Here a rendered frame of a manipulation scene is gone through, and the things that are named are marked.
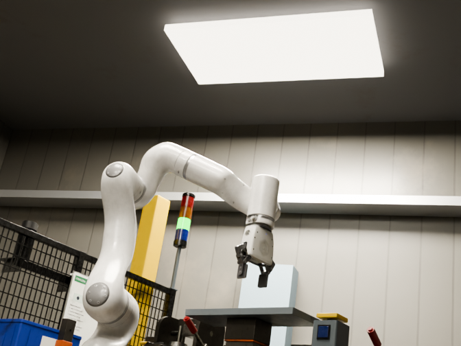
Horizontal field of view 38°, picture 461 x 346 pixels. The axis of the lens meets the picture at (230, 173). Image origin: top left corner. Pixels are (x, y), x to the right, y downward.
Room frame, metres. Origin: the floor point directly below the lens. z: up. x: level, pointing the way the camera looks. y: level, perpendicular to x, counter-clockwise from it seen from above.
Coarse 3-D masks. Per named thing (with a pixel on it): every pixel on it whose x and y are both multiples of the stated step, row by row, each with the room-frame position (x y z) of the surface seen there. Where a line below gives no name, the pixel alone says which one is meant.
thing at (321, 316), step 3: (318, 315) 1.71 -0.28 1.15; (321, 315) 1.71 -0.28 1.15; (324, 315) 1.70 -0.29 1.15; (327, 315) 1.70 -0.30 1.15; (330, 315) 1.69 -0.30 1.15; (333, 315) 1.69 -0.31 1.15; (336, 315) 1.68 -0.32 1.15; (339, 315) 1.69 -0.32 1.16; (318, 318) 1.72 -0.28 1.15; (321, 318) 1.72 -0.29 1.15; (324, 318) 1.71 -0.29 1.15; (327, 318) 1.71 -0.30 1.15; (330, 318) 1.70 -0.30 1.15; (333, 318) 1.69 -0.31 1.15; (336, 318) 1.69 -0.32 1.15; (339, 318) 1.69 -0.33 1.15; (342, 318) 1.70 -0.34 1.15; (345, 318) 1.71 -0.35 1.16; (342, 321) 1.72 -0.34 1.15; (345, 321) 1.72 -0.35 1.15
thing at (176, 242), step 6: (186, 192) 3.42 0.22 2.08; (174, 240) 3.43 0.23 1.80; (180, 240) 3.41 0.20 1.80; (174, 246) 3.46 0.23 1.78; (180, 246) 3.44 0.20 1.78; (186, 246) 3.43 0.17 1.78; (180, 252) 3.44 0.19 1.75; (174, 264) 3.44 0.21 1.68; (174, 270) 3.43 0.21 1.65; (174, 276) 3.43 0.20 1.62; (174, 282) 3.44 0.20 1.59; (174, 288) 3.43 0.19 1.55
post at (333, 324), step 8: (320, 320) 1.70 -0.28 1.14; (328, 320) 1.69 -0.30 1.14; (336, 320) 1.67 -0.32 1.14; (336, 328) 1.67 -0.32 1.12; (344, 328) 1.70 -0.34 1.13; (312, 336) 1.72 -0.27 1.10; (328, 336) 1.68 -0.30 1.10; (336, 336) 1.68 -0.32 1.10; (344, 336) 1.71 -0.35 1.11; (312, 344) 1.71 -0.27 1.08; (320, 344) 1.70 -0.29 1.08; (328, 344) 1.69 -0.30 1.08; (336, 344) 1.68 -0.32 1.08; (344, 344) 1.71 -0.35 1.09
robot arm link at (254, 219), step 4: (248, 216) 1.88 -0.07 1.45; (252, 216) 1.86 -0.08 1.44; (256, 216) 1.86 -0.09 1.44; (260, 216) 1.86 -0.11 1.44; (264, 216) 1.86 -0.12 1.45; (268, 216) 1.86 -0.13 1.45; (248, 220) 1.88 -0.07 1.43; (252, 220) 1.87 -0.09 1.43; (256, 220) 1.86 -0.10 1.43; (260, 220) 1.86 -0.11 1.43; (264, 220) 1.86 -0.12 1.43; (268, 220) 1.86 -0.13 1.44; (272, 220) 1.87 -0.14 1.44; (248, 224) 1.89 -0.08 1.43; (264, 224) 1.87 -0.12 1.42; (268, 224) 1.87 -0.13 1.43; (272, 224) 1.88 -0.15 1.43; (272, 228) 1.89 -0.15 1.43
